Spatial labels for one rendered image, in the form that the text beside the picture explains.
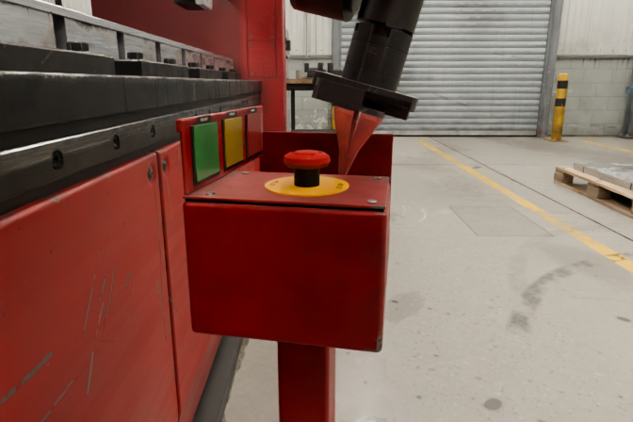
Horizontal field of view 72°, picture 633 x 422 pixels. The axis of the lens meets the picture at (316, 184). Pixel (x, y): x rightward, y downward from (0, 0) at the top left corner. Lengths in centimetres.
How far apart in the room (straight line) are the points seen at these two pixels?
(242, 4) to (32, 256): 180
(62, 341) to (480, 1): 747
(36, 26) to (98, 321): 38
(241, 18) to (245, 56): 17
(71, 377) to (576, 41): 810
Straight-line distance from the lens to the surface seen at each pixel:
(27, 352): 44
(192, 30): 215
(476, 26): 761
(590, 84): 840
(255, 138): 49
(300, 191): 35
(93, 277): 52
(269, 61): 208
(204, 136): 37
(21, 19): 67
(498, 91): 771
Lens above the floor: 87
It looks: 13 degrees down
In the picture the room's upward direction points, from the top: straight up
